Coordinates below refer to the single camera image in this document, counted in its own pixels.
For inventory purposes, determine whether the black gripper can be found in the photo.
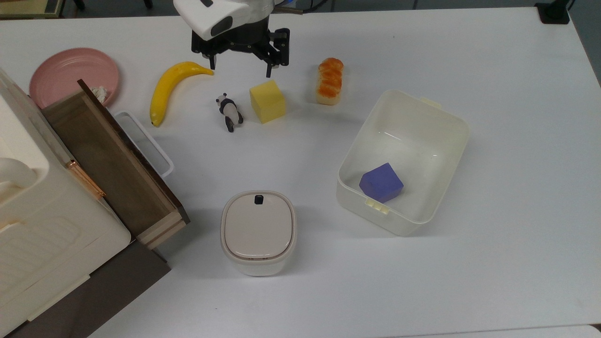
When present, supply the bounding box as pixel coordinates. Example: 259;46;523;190
190;15;291;78

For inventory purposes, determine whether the yellow foam cube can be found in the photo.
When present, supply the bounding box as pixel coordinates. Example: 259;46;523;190
249;79;287;124

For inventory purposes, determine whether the purple cube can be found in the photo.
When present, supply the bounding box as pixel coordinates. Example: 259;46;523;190
359;162;404;204

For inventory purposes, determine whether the white plastic box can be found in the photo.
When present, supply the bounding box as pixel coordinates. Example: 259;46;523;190
336;89;470;237

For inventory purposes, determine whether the panda toy figure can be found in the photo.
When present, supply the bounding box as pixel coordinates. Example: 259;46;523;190
216;92;244;133

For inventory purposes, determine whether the yellow banana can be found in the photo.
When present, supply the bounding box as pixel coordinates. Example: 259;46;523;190
149;61;215;128

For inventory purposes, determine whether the toy bread loaf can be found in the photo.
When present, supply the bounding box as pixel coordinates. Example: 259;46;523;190
315;57;344;106

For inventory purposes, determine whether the brown wooden drawer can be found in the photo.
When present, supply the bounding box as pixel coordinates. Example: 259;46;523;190
42;79;191;251

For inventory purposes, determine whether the white lidded trash bin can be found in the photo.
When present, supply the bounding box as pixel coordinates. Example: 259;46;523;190
220;190;298;277

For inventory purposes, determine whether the pink plate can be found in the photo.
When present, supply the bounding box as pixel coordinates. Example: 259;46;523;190
29;47;120;110

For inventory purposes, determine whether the wooden furniture piece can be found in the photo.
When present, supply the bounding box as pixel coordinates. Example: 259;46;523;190
0;0;65;20

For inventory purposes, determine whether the cream toy kitchen cabinet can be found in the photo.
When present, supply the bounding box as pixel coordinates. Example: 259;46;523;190
0;68;132;325

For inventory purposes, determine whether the black table clamp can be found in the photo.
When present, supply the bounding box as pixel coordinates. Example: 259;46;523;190
535;0;574;25

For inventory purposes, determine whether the white rectangular frame handle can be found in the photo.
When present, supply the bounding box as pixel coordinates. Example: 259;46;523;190
112;110;175;179

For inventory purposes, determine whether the gold drawer handle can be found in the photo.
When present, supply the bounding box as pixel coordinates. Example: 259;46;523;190
65;159;107;200

